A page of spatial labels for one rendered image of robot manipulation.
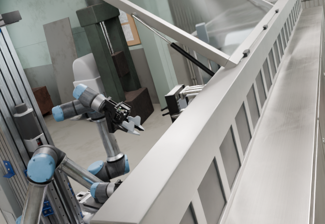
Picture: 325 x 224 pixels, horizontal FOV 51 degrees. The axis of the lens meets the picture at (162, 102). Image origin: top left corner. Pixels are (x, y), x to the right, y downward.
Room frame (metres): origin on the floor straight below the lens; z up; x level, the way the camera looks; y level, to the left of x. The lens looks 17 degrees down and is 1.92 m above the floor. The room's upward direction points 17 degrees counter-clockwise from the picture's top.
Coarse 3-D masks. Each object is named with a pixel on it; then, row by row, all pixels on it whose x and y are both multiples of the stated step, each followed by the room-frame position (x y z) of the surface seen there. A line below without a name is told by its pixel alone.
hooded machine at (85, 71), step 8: (88, 56) 6.39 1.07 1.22; (80, 64) 6.23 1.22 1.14; (88, 64) 6.20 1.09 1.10; (80, 72) 6.28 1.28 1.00; (88, 72) 6.16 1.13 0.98; (96, 72) 6.22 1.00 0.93; (80, 80) 6.33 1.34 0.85; (88, 80) 6.16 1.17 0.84; (96, 80) 6.06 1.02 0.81; (96, 88) 6.07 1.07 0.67; (104, 96) 6.10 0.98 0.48
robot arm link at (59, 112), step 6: (72, 102) 1.61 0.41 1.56; (54, 108) 1.59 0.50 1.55; (60, 108) 1.58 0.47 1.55; (66, 108) 1.58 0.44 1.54; (72, 108) 1.58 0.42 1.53; (54, 114) 1.57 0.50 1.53; (60, 114) 1.57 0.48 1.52; (66, 114) 1.58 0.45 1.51; (72, 114) 1.58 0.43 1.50; (84, 114) 1.94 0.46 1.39; (60, 120) 1.59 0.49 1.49
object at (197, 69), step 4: (268, 0) 3.13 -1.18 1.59; (192, 52) 2.29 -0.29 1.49; (192, 56) 2.30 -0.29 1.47; (196, 68) 2.30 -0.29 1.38; (196, 72) 2.30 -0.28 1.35; (200, 72) 2.31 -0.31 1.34; (196, 76) 2.30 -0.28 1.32; (200, 76) 2.29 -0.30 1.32; (200, 80) 2.29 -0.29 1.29; (200, 84) 2.30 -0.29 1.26
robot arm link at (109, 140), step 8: (96, 112) 1.94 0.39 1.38; (96, 120) 1.95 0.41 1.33; (104, 120) 1.96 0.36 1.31; (104, 128) 1.96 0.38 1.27; (104, 136) 1.96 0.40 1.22; (112, 136) 1.97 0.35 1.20; (104, 144) 1.97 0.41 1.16; (112, 144) 1.96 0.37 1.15; (112, 152) 1.96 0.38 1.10; (120, 152) 1.99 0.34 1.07; (112, 160) 1.94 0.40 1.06; (120, 160) 1.95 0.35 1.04; (112, 168) 1.94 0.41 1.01; (120, 168) 1.94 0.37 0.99; (128, 168) 1.95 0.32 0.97; (112, 176) 1.94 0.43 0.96
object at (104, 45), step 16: (96, 0) 5.57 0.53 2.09; (80, 16) 5.40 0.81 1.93; (96, 16) 5.31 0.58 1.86; (112, 16) 5.74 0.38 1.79; (96, 32) 5.33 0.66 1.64; (112, 32) 5.95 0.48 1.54; (96, 48) 5.37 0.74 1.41; (112, 48) 5.70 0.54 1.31; (128, 48) 6.01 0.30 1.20; (96, 64) 5.42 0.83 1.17; (112, 64) 5.40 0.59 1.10; (128, 64) 5.89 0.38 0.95; (112, 80) 5.32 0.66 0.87; (128, 80) 5.93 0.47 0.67; (112, 96) 5.35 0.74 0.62; (128, 96) 5.63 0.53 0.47; (144, 96) 5.71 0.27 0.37; (144, 112) 5.56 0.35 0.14
